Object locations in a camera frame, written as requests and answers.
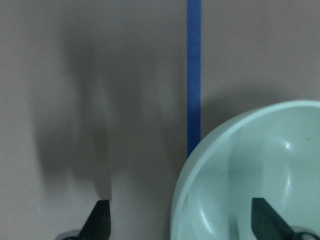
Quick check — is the green bowl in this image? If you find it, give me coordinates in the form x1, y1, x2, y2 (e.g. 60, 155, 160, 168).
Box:
170, 100, 320, 240

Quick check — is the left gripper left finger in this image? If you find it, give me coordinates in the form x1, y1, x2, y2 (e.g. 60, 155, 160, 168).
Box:
76, 200, 111, 240

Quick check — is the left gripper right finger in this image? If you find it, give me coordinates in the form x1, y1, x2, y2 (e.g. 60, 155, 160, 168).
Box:
251, 197, 295, 240

